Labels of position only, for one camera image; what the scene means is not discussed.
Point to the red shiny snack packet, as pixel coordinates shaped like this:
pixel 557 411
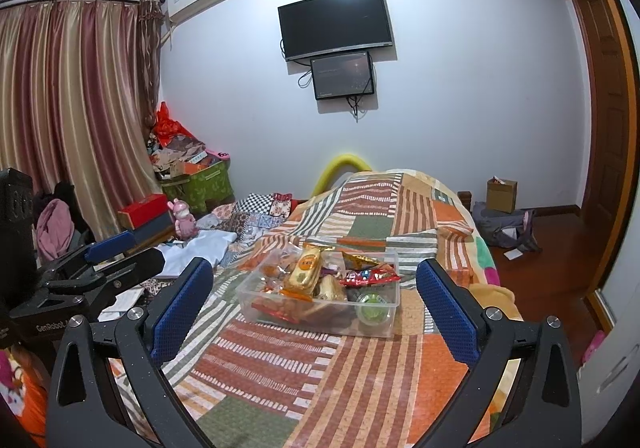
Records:
pixel 371 278

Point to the green fabric storage box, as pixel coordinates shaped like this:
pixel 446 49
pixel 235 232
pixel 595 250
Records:
pixel 200 188

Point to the gold cartoon snack packet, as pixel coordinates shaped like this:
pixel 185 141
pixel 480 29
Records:
pixel 305 268

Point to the cartoon print cushion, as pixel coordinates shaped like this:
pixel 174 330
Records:
pixel 20 398

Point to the brown cardboard box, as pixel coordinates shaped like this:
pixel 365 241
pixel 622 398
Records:
pixel 501 195

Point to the clear wrapped pastry pack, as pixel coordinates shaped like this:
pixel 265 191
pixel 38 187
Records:
pixel 277 268

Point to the yellow foam tube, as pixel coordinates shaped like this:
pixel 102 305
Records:
pixel 340 162

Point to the pink plush toy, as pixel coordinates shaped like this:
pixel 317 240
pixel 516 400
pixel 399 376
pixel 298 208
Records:
pixel 184 220

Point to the white pillow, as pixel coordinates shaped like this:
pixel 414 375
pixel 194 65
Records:
pixel 200 250

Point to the green jelly cup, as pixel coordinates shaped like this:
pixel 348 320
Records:
pixel 373 310

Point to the pink clothing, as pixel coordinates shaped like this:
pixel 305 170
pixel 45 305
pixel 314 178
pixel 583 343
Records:
pixel 54 228

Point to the red plastic bag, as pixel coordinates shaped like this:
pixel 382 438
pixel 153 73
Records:
pixel 167 125

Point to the striped brown curtain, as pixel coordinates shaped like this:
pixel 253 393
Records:
pixel 70 103

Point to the grey bag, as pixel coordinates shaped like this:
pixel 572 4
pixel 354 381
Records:
pixel 505 228

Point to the black wall television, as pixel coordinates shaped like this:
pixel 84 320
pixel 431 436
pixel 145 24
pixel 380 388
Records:
pixel 334 23

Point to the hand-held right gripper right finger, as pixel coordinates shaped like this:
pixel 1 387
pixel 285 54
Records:
pixel 446 313

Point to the orange red flat packet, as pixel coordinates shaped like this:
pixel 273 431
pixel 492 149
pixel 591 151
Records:
pixel 280 310

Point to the small black wall monitor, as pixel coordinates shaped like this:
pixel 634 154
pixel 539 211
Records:
pixel 342 75

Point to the clear plastic storage box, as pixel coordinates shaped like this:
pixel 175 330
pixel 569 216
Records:
pixel 322 326

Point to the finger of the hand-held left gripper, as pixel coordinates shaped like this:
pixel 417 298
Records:
pixel 131 270
pixel 111 244

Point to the colourful plush blanket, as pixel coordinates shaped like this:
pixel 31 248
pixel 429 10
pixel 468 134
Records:
pixel 492 278

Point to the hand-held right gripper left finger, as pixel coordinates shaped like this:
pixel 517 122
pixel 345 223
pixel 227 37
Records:
pixel 181 310

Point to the checkered floral quilt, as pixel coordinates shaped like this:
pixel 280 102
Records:
pixel 255 213

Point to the red gift box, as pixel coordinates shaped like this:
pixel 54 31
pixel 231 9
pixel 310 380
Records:
pixel 142 210

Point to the brown wooden door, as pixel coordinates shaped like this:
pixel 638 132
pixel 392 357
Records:
pixel 607 103

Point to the white paper scrap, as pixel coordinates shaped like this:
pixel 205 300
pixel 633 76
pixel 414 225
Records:
pixel 513 255

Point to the patchwork striped blanket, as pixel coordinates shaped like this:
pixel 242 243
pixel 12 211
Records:
pixel 360 218

